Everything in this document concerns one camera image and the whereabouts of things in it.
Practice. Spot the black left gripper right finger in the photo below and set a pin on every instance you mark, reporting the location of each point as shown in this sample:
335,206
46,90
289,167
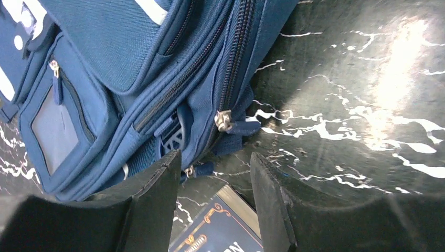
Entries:
294,216

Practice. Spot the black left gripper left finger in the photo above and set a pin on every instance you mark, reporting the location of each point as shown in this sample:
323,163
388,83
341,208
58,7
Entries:
134,215

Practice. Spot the navy blue student backpack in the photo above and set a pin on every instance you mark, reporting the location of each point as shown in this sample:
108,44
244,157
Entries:
103,89

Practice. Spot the Nineteen Eighty-Four book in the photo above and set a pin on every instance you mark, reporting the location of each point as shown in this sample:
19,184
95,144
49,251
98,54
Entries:
227,223

